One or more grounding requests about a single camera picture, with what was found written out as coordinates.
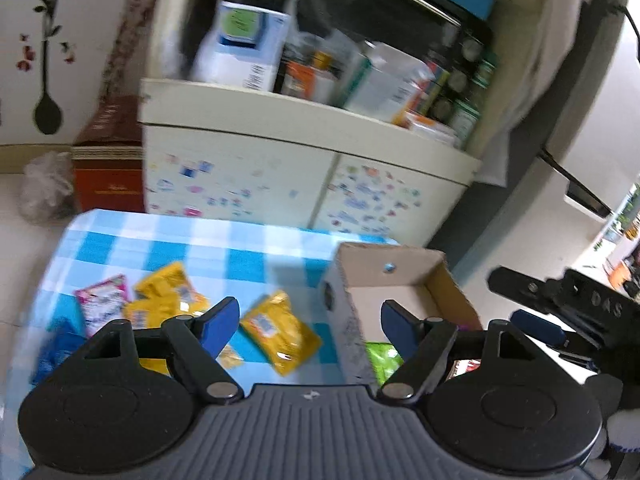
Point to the pink white snack packet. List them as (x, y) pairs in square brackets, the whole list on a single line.
[(102, 305)]

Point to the dark green bottle pack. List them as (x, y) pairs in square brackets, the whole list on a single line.
[(465, 75)]

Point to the white box with barcode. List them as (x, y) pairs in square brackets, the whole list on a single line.
[(390, 85)]

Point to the black flat panel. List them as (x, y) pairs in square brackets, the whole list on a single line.
[(580, 185)]

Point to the white blue medicine box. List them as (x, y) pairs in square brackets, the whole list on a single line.
[(240, 45)]

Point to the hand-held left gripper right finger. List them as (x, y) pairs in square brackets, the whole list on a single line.
[(400, 330)]

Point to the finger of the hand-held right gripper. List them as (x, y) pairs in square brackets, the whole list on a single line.
[(525, 287), (540, 327)]

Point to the small yellow snack packet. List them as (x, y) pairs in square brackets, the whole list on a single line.
[(231, 357)]

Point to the yellow capped bottle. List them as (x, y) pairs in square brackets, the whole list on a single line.
[(323, 60)]

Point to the crumpled clear plastic bag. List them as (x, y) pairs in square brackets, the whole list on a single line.
[(312, 35)]

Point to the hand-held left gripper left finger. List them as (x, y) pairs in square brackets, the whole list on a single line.
[(220, 327)]

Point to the green snack packet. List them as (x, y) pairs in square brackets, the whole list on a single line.
[(382, 360)]

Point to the blue white checked tablecloth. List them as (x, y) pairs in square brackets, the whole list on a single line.
[(200, 245)]

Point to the black vase wall decal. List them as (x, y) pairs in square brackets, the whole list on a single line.
[(47, 115)]

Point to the clear plastic bag on floor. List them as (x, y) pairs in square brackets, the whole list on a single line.
[(45, 187)]

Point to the purple snack packet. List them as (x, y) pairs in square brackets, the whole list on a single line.
[(467, 327)]

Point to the white orange flat box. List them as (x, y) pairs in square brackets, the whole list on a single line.
[(430, 127)]

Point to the white cabinet with stickers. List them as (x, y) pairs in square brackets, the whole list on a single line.
[(250, 170)]

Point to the orange sachet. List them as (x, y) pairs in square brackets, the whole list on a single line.
[(298, 80)]

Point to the white hanging cloth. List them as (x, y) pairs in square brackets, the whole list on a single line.
[(530, 60)]

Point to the brown cardboard box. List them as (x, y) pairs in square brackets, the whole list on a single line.
[(370, 270)]

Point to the red-brown carton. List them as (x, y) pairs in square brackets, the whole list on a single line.
[(107, 180)]

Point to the brown woven bundle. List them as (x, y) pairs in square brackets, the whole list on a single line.
[(130, 35)]

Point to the blue snack packet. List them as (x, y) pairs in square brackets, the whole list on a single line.
[(55, 355)]

